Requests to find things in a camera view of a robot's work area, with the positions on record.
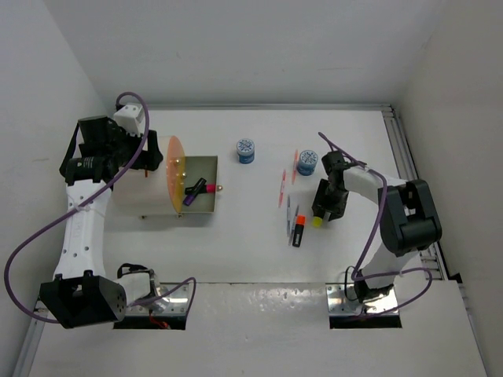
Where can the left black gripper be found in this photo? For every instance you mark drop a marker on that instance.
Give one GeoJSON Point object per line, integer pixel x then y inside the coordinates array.
{"type": "Point", "coordinates": [148, 159]}

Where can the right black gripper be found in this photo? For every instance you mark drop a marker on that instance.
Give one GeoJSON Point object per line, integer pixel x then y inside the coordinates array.
{"type": "Point", "coordinates": [335, 210]}

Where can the yellow highlighter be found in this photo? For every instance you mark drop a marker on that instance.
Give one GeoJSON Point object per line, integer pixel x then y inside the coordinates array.
{"type": "Point", "coordinates": [317, 221]}

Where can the orange highlighter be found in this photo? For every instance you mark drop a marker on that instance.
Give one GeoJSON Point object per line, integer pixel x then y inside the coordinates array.
{"type": "Point", "coordinates": [297, 233]}

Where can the round drawer cabinet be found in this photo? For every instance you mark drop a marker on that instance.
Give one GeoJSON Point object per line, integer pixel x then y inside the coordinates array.
{"type": "Point", "coordinates": [143, 193]}

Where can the beige drawer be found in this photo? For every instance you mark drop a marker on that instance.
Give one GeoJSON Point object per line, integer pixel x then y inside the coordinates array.
{"type": "Point", "coordinates": [197, 167]}

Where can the purple highlighter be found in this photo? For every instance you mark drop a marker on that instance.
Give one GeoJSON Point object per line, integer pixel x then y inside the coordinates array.
{"type": "Point", "coordinates": [188, 200]}

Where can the pink highlighter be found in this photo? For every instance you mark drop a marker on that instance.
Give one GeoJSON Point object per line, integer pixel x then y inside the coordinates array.
{"type": "Point", "coordinates": [210, 188]}

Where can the blue tape jar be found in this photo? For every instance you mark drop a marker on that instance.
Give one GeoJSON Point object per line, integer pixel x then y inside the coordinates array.
{"type": "Point", "coordinates": [307, 162]}
{"type": "Point", "coordinates": [245, 150]}

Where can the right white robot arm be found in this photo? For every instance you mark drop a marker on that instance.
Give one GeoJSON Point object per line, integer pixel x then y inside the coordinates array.
{"type": "Point", "coordinates": [407, 221]}

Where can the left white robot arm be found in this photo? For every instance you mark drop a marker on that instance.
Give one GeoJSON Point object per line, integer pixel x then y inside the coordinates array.
{"type": "Point", "coordinates": [80, 293]}

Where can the right grey pen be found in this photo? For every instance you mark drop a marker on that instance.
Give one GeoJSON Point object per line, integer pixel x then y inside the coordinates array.
{"type": "Point", "coordinates": [292, 225]}

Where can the left blue pen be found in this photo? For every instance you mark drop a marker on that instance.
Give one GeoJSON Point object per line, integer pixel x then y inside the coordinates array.
{"type": "Point", "coordinates": [288, 215]}

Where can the lower red pen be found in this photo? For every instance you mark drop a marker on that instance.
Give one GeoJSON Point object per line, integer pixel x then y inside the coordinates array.
{"type": "Point", "coordinates": [282, 188]}

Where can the red pen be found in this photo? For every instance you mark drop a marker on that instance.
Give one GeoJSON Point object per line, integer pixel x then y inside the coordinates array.
{"type": "Point", "coordinates": [282, 188]}
{"type": "Point", "coordinates": [294, 166]}

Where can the upper red pen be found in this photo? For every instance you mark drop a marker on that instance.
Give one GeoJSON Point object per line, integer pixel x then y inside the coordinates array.
{"type": "Point", "coordinates": [294, 166]}

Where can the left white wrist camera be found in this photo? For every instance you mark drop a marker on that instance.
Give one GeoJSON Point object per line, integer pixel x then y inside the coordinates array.
{"type": "Point", "coordinates": [129, 118]}

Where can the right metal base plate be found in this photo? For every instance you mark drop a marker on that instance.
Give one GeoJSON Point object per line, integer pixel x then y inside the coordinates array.
{"type": "Point", "coordinates": [342, 303]}

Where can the metal base plate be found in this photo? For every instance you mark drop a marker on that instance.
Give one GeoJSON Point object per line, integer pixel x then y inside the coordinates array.
{"type": "Point", "coordinates": [342, 303]}
{"type": "Point", "coordinates": [175, 304]}

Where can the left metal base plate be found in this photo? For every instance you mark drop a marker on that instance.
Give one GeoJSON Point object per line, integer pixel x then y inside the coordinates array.
{"type": "Point", "coordinates": [175, 304]}

